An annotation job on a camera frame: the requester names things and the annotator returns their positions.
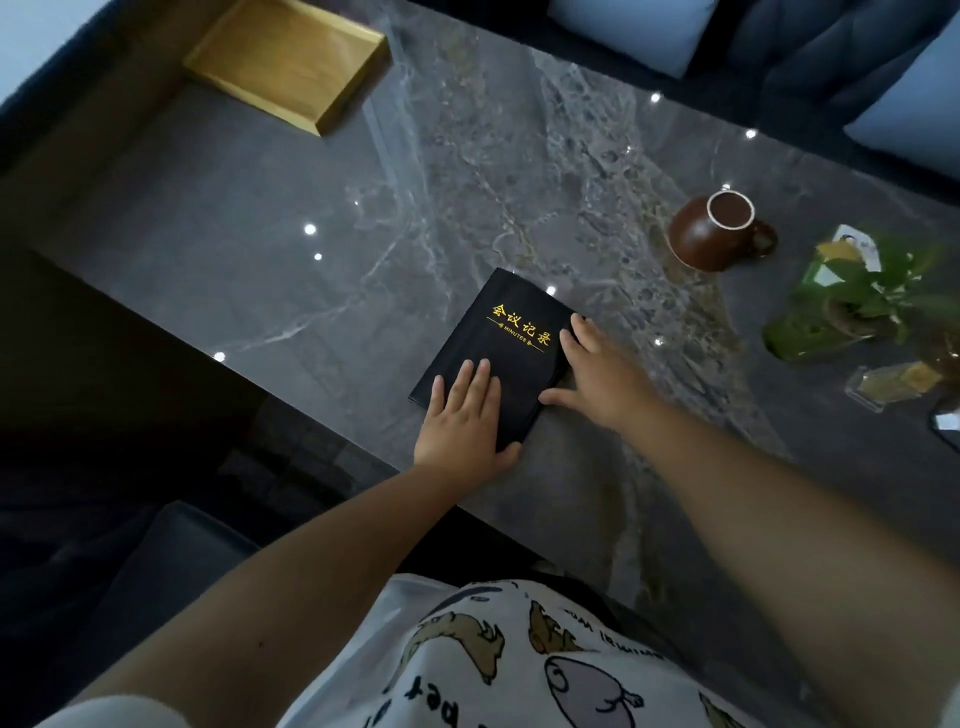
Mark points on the person's right hand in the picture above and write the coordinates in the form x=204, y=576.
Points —
x=604, y=379

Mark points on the person's left hand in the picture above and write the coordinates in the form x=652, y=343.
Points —
x=461, y=427

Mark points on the person's left thumb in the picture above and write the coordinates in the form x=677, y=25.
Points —
x=508, y=456

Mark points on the person's right thumb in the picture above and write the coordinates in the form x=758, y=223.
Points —
x=557, y=397

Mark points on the black hardcover notebook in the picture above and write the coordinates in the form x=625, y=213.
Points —
x=499, y=337

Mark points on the person's left forearm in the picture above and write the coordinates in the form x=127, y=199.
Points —
x=300, y=592

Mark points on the person's right forearm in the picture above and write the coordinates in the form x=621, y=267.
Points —
x=795, y=540

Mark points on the white printed shirt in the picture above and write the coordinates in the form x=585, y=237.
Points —
x=510, y=660

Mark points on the brown ceramic mug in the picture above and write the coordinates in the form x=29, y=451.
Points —
x=701, y=236

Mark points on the green potted plant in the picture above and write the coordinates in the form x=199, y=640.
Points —
x=862, y=289

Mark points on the white plant tag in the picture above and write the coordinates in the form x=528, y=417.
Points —
x=855, y=241

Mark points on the dark upholstered stool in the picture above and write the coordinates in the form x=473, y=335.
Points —
x=161, y=570

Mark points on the light blue cushion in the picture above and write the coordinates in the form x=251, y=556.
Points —
x=915, y=105
x=637, y=30

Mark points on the dark phone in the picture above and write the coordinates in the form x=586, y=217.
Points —
x=948, y=426

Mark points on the wooden tray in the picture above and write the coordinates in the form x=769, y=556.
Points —
x=281, y=64

